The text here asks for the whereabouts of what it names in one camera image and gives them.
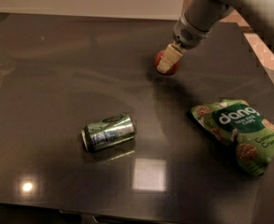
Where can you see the red apple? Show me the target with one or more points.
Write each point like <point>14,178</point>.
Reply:
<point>171,71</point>

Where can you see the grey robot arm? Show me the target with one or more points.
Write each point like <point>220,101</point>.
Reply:
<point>259,14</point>

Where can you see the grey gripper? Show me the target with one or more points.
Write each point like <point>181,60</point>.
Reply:
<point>189,35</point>

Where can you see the green soda can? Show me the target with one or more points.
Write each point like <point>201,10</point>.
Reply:
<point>106,133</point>

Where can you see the green rice chip bag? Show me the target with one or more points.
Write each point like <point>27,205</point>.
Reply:
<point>238,126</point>

